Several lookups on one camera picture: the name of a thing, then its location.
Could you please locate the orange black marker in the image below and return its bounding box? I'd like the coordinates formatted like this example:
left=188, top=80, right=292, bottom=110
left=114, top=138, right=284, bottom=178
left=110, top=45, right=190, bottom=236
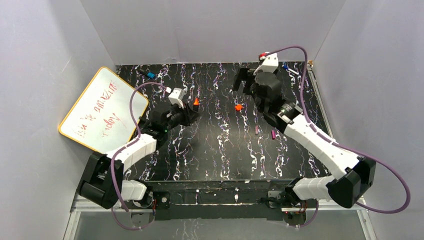
left=193, top=97, right=200, bottom=106

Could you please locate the orange pen cap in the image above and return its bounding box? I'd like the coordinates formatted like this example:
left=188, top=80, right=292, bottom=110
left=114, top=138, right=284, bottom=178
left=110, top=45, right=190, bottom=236
left=234, top=104, right=244, bottom=112

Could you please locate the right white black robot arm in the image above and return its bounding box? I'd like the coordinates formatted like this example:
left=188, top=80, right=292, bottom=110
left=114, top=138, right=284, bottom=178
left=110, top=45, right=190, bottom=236
left=232, top=67, right=376, bottom=208

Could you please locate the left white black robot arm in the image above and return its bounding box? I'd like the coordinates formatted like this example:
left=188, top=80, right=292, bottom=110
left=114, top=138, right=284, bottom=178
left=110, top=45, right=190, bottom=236
left=76, top=99, right=200, bottom=209

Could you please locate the blue capped white marker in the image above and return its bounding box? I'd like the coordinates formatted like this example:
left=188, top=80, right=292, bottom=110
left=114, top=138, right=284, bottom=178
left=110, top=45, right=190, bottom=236
left=282, top=65, right=300, bottom=76

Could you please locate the blue black marker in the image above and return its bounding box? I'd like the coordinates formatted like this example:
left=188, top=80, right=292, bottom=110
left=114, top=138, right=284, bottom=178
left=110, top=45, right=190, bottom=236
left=139, top=69, right=157, bottom=79

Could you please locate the yellow framed whiteboard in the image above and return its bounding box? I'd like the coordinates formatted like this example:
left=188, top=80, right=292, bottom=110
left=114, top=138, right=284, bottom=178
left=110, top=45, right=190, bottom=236
left=58, top=67, right=149, bottom=153

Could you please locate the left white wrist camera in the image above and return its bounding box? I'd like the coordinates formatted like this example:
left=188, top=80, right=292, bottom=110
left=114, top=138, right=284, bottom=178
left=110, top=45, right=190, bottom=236
left=168, top=88, right=185, bottom=109

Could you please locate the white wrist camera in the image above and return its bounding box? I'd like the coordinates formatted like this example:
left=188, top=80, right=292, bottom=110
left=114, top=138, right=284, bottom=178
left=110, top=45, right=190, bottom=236
left=168, top=88, right=185, bottom=109
left=253, top=52, right=279, bottom=76

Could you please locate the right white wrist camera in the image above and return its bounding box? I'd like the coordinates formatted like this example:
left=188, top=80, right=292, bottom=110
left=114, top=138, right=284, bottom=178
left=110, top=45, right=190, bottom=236
left=253, top=52, right=279, bottom=76

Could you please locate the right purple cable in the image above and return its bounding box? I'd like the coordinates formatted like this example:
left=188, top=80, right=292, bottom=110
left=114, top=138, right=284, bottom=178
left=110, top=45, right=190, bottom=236
left=264, top=45, right=412, bottom=229

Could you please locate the purple cable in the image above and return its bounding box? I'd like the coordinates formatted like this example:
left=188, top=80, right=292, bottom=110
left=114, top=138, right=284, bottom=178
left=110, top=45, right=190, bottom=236
left=264, top=45, right=412, bottom=229
left=110, top=82, right=173, bottom=232

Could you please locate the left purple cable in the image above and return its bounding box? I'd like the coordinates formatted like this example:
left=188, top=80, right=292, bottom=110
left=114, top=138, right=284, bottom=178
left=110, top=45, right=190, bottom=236
left=110, top=82, right=173, bottom=232

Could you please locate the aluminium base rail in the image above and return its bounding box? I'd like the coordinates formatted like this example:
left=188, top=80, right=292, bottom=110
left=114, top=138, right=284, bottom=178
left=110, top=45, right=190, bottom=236
left=71, top=187, right=365, bottom=212

